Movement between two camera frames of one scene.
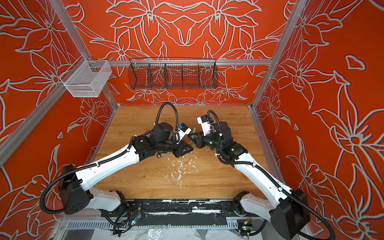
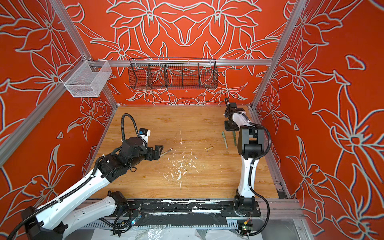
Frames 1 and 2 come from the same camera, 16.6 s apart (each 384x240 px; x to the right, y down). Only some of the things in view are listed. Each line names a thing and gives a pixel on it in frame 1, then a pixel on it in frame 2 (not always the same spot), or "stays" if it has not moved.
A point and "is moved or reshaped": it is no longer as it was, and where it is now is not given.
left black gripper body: [178, 148] -> [150, 154]
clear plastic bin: [85, 78] stays
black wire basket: [172, 73] stays
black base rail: [204, 207] stays
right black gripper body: [209, 140] -> [231, 126]
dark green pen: [192, 137] is moved or reshaped
